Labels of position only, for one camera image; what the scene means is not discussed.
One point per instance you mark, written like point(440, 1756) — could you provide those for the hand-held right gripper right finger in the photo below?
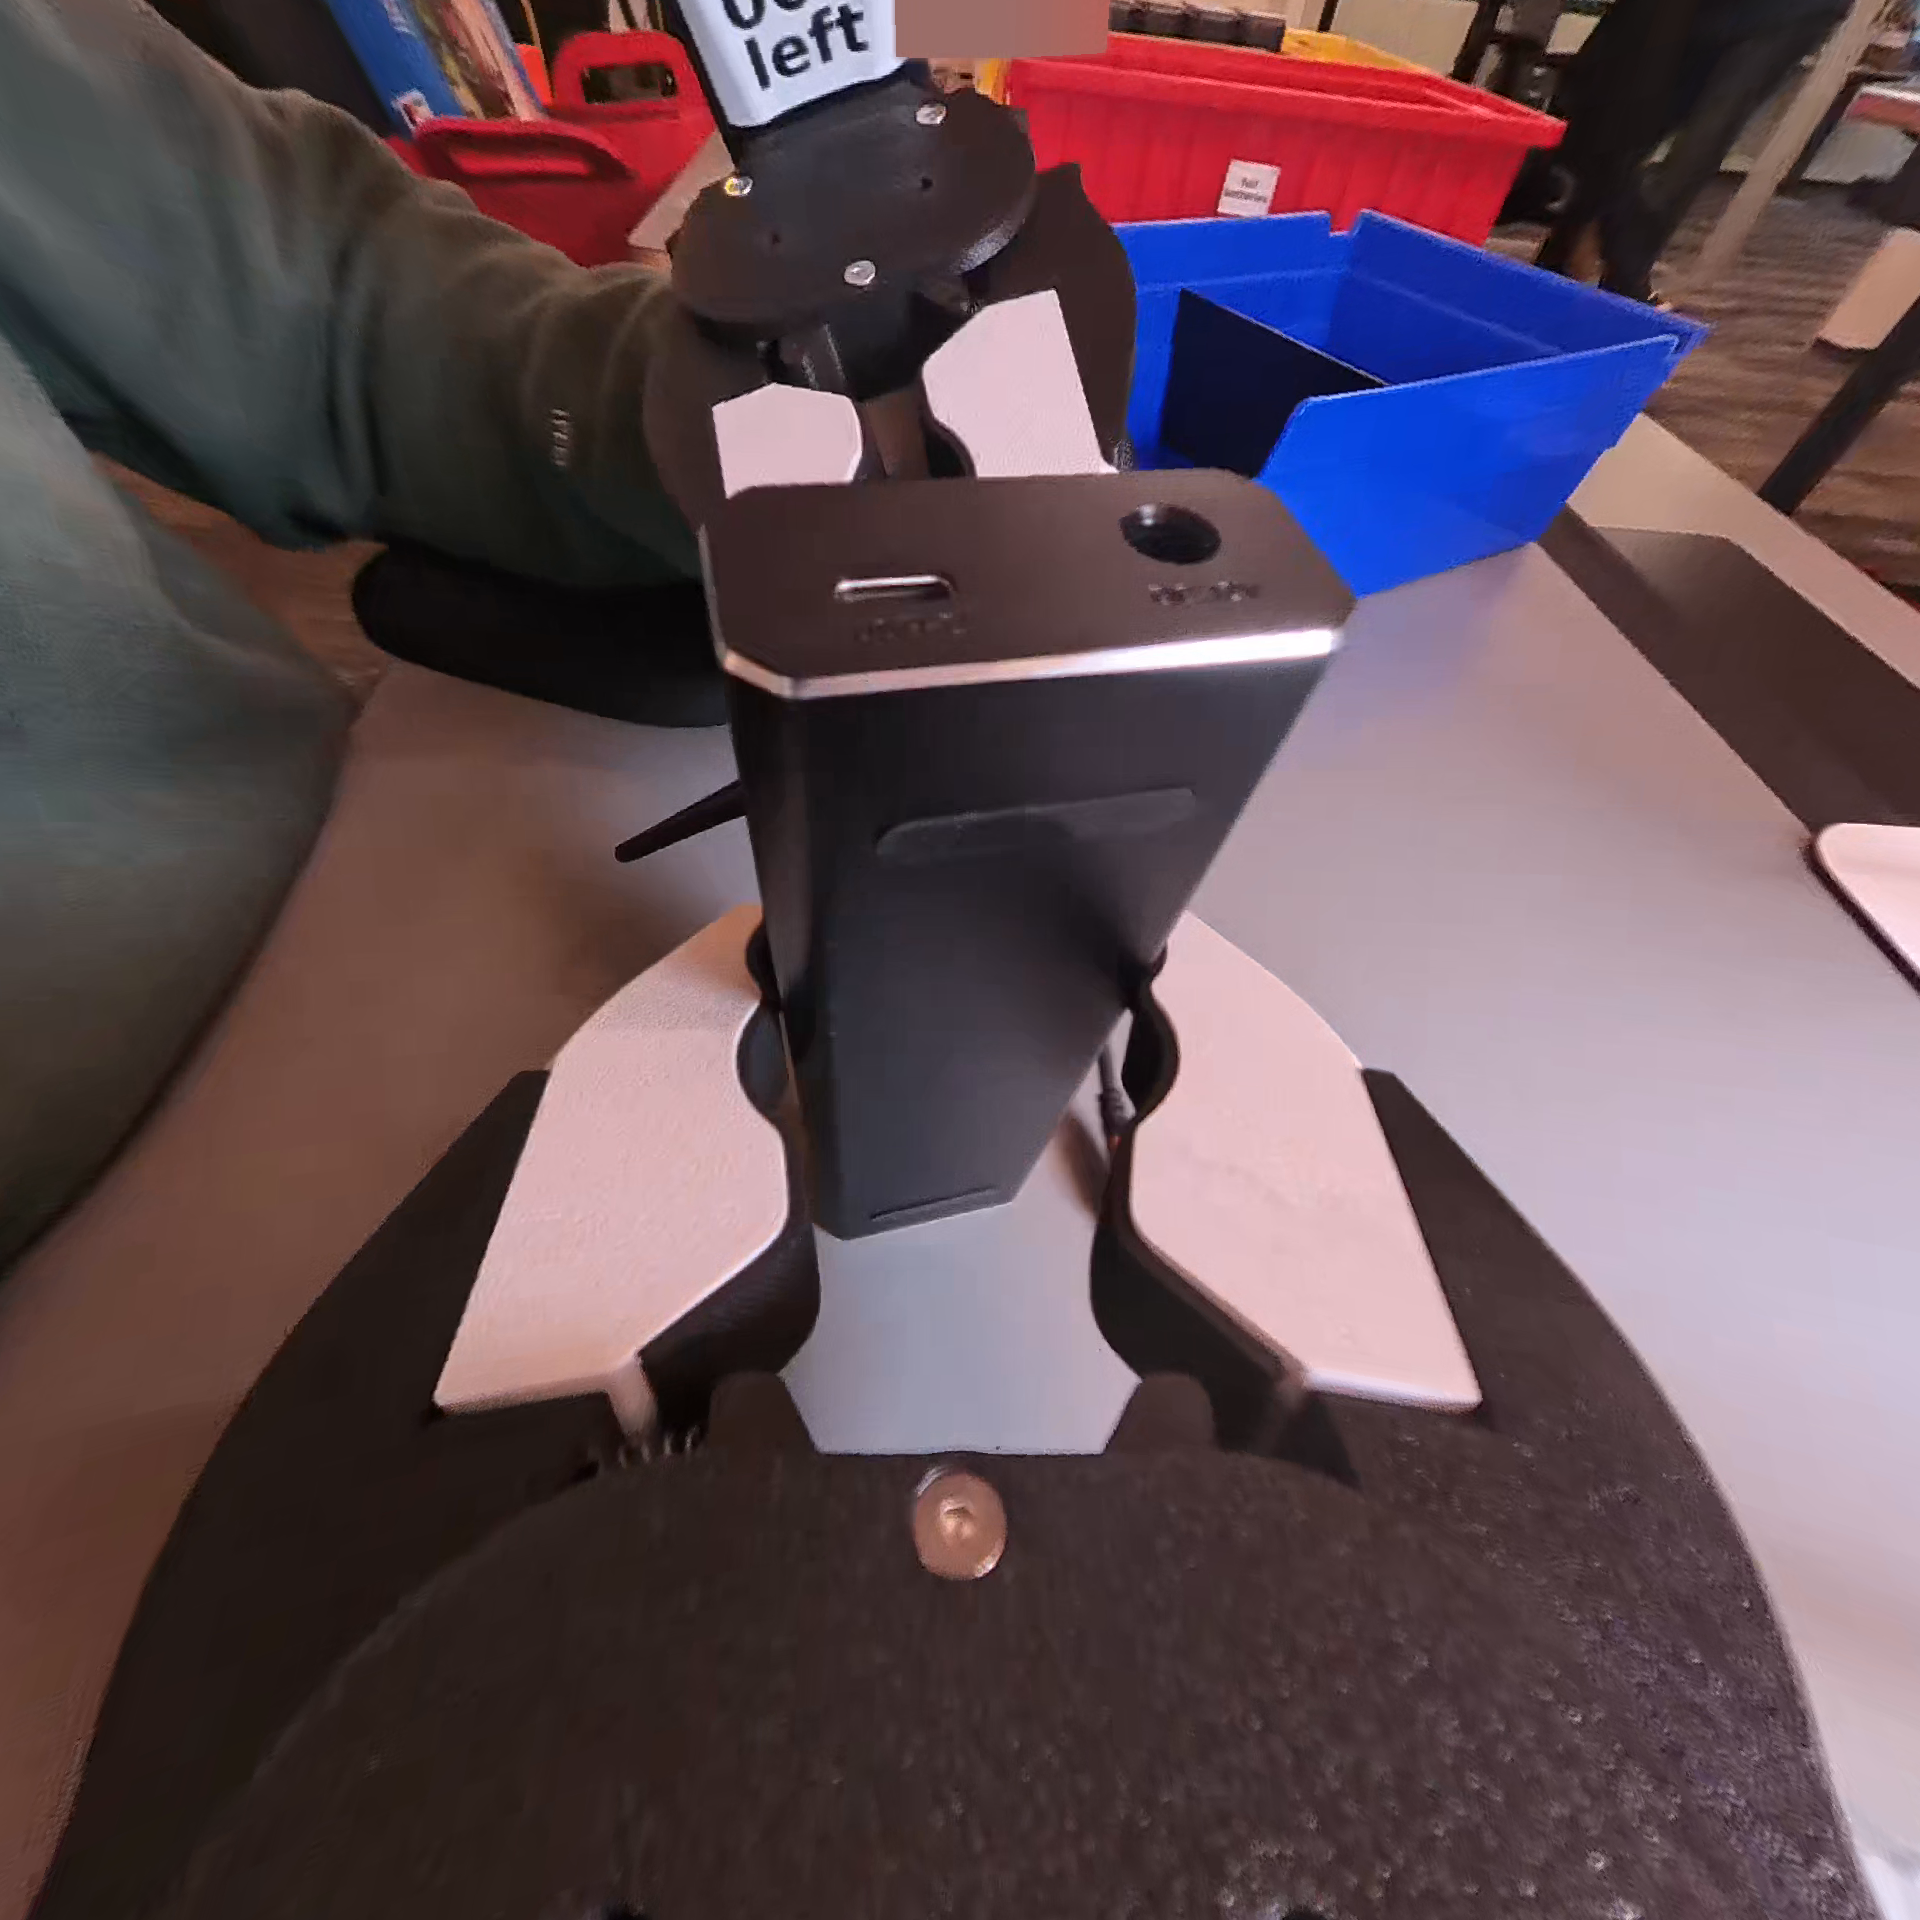
point(1293, 1204)

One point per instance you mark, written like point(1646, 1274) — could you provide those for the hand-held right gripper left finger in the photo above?
point(632, 1204)

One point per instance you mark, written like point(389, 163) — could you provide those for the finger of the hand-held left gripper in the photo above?
point(1020, 391)
point(782, 442)

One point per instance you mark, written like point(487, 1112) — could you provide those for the black usb hub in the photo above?
point(973, 978)

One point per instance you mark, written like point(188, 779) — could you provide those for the blue plastic bin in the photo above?
point(1470, 451)

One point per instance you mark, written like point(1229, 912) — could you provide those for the person's left forearm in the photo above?
point(300, 302)

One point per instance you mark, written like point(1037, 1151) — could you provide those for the short hub tail plug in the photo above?
point(1115, 1093)

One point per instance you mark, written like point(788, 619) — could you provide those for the black bin divider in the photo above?
point(1249, 391)

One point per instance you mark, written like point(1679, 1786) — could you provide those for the black ribbed cushion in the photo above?
point(527, 645)

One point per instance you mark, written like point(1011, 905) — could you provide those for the large red bin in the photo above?
point(1353, 150)

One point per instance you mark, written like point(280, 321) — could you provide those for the blue printed box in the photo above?
point(389, 47)

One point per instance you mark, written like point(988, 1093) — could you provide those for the white stand frame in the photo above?
point(1876, 895)

